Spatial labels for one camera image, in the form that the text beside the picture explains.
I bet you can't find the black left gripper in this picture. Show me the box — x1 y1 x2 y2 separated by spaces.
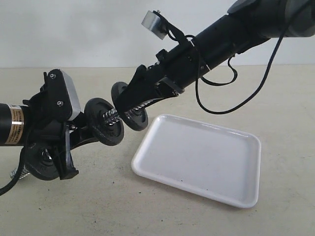
23 69 98 180

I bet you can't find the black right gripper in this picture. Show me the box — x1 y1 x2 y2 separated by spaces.
115 41 210 115

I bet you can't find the black weight plate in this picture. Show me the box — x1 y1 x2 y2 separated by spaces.
84 98 124 146
111 82 148 131

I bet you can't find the chrome dumbbell bar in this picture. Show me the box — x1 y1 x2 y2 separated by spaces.
10 107 125 179

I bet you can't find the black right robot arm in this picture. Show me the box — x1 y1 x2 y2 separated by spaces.
113 0 315 113

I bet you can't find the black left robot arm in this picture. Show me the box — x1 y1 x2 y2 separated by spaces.
0 69 97 181

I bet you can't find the black weight plate far end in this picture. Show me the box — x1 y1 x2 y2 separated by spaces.
25 143 59 181

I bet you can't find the white rectangular plastic tray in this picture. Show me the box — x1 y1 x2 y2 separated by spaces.
131 114 261 208

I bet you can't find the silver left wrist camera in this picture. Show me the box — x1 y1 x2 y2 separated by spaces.
61 70 81 121

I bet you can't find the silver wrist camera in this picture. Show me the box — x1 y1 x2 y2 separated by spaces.
141 10 167 40
61 70 81 121

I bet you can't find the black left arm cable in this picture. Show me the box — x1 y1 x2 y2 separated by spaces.
0 127 35 196

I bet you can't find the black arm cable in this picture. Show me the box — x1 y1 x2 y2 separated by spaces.
0 127 35 196
194 0 313 115

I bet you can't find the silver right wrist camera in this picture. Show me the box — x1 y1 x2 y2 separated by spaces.
141 10 167 40

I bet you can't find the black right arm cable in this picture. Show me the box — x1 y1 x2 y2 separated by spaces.
194 0 313 115

